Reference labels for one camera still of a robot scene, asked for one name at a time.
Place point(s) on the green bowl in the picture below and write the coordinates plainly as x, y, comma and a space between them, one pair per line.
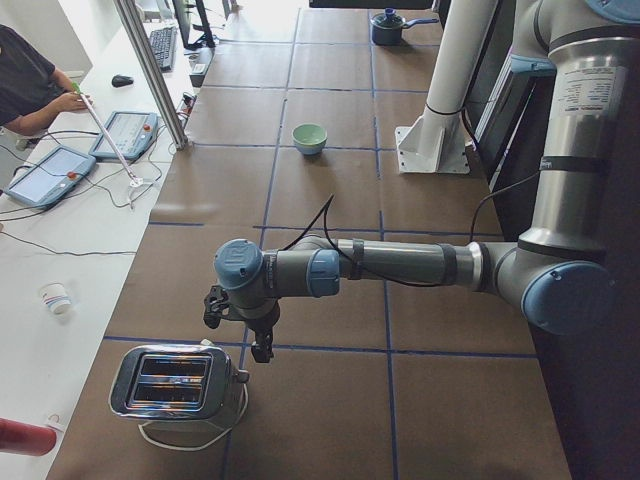
309, 138

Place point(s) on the chrome two-slot toaster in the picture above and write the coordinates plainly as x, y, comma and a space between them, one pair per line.
180, 387

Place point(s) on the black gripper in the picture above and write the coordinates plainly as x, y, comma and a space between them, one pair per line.
265, 323

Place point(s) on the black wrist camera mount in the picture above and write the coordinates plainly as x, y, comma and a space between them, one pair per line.
215, 304

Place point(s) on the white paper cup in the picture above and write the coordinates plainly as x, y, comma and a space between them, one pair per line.
55, 297

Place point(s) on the near teach pendant tablet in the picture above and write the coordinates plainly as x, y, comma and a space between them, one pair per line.
53, 177

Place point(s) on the person's hand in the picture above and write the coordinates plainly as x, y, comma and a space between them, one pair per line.
68, 102

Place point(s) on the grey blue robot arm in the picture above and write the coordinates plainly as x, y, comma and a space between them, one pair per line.
553, 273

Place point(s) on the black computer mouse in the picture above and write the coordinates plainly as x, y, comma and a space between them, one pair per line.
119, 81

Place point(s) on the long white stick tool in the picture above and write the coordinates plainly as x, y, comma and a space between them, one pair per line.
135, 180

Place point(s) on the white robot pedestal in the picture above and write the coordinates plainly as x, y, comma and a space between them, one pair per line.
434, 144

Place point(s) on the black keyboard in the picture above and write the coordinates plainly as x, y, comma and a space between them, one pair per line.
163, 43

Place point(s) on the person's forearm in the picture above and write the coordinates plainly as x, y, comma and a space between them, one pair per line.
35, 122

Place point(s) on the person in black shirt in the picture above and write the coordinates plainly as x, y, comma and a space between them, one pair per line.
26, 84

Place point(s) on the teach pendant tablet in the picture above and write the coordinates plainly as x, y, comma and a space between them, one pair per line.
132, 132
53, 177

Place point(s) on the far teach pendant tablet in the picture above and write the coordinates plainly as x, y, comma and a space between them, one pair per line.
132, 132

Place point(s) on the blue saucepan with lid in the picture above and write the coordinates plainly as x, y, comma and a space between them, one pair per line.
387, 27

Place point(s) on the aluminium frame post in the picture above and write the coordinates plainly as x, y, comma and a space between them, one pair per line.
133, 26

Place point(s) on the black monitor stand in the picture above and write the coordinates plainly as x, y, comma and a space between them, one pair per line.
193, 24

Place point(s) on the red cylinder bottle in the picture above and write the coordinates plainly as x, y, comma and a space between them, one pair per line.
26, 439

